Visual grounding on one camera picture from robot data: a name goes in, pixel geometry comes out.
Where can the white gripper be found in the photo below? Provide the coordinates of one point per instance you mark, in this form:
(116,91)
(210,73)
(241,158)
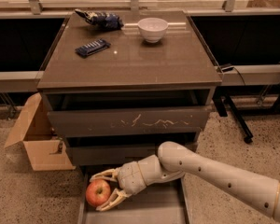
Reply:
(130,175)

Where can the red apple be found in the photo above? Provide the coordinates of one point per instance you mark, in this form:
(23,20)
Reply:
(97,192)

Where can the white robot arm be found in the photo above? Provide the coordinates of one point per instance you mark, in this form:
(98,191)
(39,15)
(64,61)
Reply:
(173,161)

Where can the grey middle drawer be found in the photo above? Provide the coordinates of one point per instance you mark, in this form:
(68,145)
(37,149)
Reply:
(104,150)

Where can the grey drawer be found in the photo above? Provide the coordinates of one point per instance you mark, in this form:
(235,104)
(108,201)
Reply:
(104,150)
(127,113)
(158,204)

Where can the grey bottom drawer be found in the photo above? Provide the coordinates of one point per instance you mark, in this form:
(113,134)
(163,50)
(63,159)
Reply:
(158,204)

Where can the grey drawer cabinet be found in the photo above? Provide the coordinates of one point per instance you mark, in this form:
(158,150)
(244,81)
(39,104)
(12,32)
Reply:
(178,62)

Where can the grey top drawer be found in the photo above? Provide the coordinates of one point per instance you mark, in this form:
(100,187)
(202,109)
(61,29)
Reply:
(127,113)

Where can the open cardboard box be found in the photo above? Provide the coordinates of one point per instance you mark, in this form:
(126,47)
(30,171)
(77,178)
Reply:
(45,150)

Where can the black wheeled stand leg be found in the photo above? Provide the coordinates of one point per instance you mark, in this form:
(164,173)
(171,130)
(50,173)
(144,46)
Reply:
(220,101)

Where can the dark blue snack bar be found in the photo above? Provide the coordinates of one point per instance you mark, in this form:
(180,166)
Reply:
(92,48)

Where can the white ceramic bowl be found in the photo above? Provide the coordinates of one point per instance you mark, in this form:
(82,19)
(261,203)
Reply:
(152,29)

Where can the blue chip bag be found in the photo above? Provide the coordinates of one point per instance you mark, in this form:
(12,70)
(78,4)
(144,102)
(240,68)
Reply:
(105,20)

